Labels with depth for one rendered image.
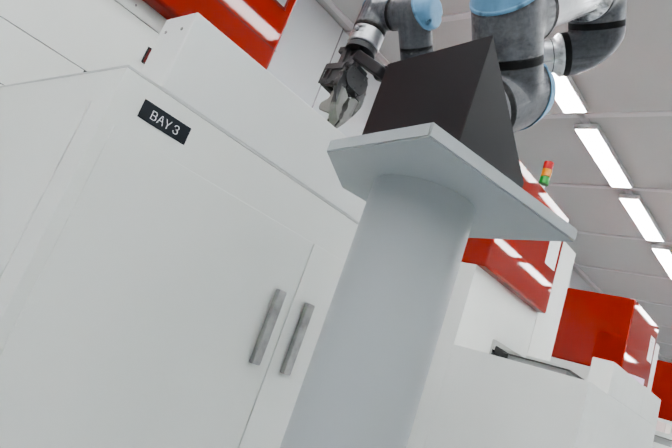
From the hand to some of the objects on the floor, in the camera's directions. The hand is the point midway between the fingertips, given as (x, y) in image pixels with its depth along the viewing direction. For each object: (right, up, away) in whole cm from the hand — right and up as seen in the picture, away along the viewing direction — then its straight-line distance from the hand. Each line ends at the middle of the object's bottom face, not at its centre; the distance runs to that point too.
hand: (336, 123), depth 128 cm
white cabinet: (-51, -89, -10) cm, 103 cm away
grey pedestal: (-7, -88, -68) cm, 111 cm away
